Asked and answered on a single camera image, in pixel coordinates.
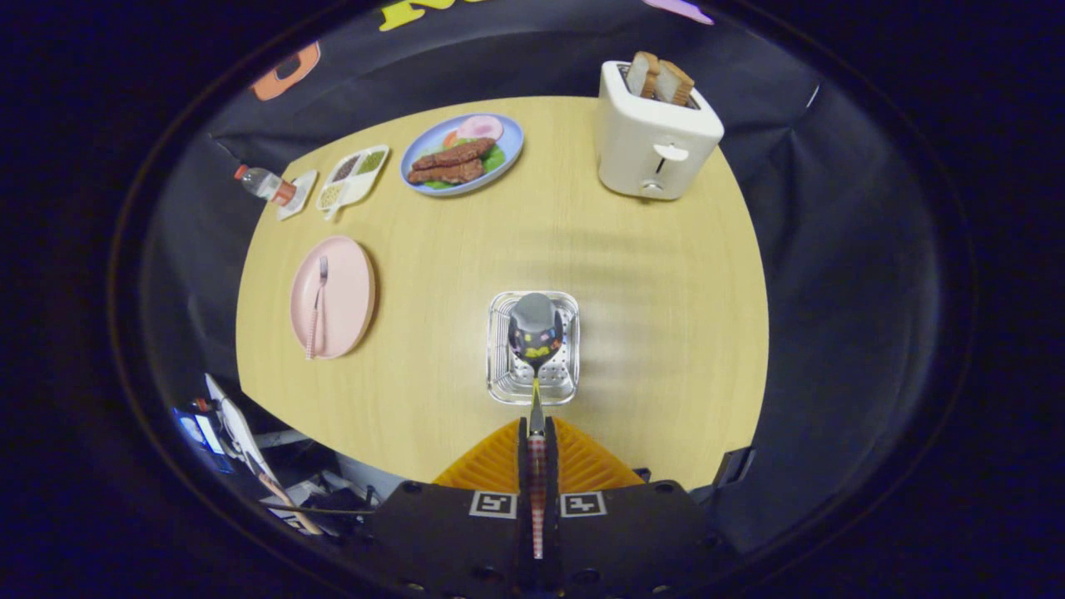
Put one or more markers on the orange carrot slice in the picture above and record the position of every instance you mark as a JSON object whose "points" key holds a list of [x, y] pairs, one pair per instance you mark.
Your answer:
{"points": [[449, 138]]}

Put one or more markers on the clear plastic water bottle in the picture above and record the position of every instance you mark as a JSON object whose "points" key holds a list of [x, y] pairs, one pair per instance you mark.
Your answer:
{"points": [[266, 185]]}

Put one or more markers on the wooden stick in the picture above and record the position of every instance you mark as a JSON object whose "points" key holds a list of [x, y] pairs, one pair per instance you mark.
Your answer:
{"points": [[291, 506]]}

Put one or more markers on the blue lit screen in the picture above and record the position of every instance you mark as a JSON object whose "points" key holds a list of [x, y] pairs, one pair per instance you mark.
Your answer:
{"points": [[200, 433]]}

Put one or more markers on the toast bread slice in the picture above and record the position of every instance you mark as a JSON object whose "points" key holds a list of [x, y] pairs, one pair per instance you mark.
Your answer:
{"points": [[641, 73], [672, 83]]}

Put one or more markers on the white flat panel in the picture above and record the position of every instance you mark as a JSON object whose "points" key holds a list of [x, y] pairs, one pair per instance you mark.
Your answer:
{"points": [[237, 428]]}

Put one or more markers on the white toaster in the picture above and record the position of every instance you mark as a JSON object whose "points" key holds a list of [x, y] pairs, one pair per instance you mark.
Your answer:
{"points": [[641, 150]]}

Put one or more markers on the blue food plate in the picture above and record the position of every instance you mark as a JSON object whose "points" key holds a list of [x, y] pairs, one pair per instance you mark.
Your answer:
{"points": [[509, 131]]}

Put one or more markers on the white square coaster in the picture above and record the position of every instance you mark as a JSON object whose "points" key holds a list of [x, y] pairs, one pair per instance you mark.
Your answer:
{"points": [[304, 190]]}

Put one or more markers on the brown meat strip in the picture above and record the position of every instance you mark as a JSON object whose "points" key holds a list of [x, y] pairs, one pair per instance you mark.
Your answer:
{"points": [[458, 153], [445, 172]]}

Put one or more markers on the pink ham slice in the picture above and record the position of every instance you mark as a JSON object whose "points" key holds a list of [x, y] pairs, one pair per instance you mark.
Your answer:
{"points": [[480, 126]]}

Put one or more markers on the white divided bean dish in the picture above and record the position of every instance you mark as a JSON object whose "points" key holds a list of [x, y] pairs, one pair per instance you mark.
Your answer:
{"points": [[366, 179]]}

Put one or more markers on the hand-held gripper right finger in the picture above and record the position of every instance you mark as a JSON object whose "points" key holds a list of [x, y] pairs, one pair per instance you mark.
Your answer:
{"points": [[616, 532]]}

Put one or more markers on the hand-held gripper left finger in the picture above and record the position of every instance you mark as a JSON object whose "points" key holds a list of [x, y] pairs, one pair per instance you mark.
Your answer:
{"points": [[466, 532]]}

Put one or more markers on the pink round plate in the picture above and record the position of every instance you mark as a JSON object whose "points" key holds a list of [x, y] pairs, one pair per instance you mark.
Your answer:
{"points": [[345, 291]]}

